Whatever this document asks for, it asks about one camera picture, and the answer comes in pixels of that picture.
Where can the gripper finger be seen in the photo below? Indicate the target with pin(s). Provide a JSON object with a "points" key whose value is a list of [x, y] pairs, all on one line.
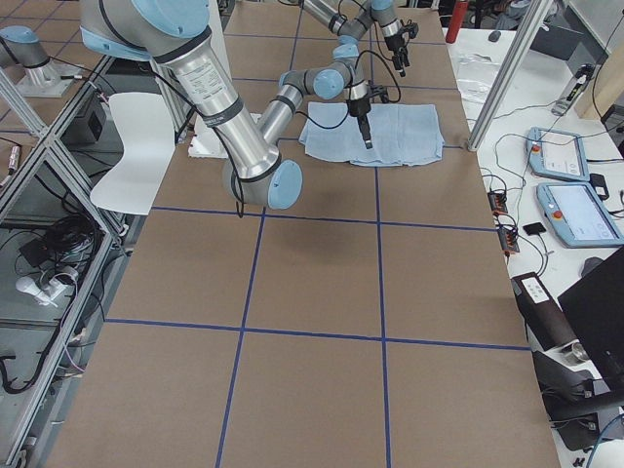
{"points": [[365, 130], [398, 63], [403, 57]]}

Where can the white plastic chair seat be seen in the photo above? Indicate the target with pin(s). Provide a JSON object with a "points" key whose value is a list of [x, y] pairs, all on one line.
{"points": [[146, 129]]}

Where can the blue teach pendant far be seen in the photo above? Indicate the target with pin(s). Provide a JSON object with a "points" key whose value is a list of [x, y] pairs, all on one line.
{"points": [[557, 154]]}

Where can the black monitor on arm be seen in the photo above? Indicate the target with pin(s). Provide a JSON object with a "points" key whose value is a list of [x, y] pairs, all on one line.
{"points": [[593, 307]]}

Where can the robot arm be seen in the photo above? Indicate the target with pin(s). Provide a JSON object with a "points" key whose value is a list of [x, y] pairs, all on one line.
{"points": [[370, 14], [177, 35]]}

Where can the grey computer mouse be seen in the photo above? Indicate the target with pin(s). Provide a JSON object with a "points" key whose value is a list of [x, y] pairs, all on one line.
{"points": [[494, 36]]}

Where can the blue teach pendant near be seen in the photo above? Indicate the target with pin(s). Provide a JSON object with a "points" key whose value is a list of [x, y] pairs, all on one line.
{"points": [[577, 215]]}

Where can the clear plastic bag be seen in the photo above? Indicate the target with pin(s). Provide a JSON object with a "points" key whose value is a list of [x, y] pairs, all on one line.
{"points": [[474, 75]]}

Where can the blue teach pendant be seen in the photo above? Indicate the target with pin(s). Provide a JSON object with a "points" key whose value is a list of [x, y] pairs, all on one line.
{"points": [[557, 154], [577, 215]]}

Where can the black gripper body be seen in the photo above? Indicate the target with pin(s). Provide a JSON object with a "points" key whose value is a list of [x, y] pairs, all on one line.
{"points": [[395, 44], [359, 107]]}

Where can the aluminium frame post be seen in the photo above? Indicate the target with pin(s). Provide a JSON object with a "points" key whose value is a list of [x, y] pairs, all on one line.
{"points": [[520, 45]]}

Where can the brown paper table mat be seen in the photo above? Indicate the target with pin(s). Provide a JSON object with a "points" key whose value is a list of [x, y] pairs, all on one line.
{"points": [[371, 325]]}

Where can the light blue striped shirt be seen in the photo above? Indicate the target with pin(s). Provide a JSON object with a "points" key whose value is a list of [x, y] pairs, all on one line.
{"points": [[401, 135]]}

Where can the red cylindrical bottle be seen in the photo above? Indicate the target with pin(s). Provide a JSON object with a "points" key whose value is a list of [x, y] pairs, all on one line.
{"points": [[456, 20]]}

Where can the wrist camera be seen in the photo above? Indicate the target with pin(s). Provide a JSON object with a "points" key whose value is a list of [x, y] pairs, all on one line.
{"points": [[409, 28], [378, 91]]}

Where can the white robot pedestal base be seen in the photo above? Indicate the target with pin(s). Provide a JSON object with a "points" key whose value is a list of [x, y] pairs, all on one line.
{"points": [[205, 143]]}

